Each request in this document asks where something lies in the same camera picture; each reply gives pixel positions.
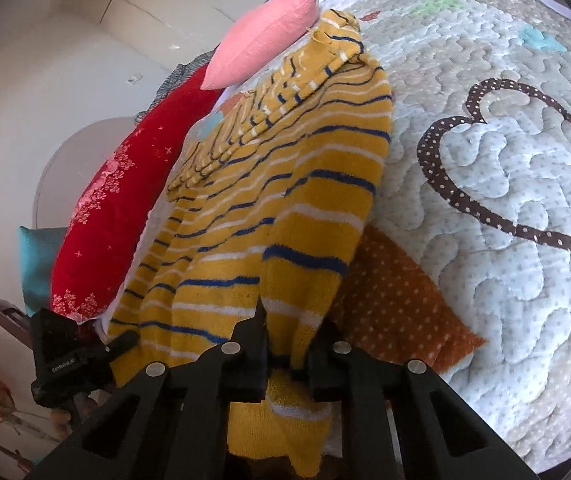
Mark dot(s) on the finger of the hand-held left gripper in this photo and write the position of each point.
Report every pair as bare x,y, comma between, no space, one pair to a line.
123,347

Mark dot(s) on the red floral quilt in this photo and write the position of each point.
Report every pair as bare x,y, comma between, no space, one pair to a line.
115,210

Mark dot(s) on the quilted patchwork bedspread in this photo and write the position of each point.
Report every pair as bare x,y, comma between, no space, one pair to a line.
490,310

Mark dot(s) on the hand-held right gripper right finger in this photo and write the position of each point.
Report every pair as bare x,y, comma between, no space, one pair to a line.
325,367

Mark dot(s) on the pink pillow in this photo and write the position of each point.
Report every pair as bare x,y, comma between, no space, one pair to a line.
255,40

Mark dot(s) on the yellow striped sweater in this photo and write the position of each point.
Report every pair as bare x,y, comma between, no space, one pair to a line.
290,185

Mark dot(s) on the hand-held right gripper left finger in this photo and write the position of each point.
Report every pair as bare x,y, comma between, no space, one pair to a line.
250,365

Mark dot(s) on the grey knitted cloth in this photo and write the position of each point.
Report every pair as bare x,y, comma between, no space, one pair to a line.
175,77

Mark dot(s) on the teal pillow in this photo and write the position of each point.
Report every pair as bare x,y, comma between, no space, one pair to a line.
40,260

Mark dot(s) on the white rounded headboard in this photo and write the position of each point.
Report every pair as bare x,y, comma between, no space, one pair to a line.
65,175

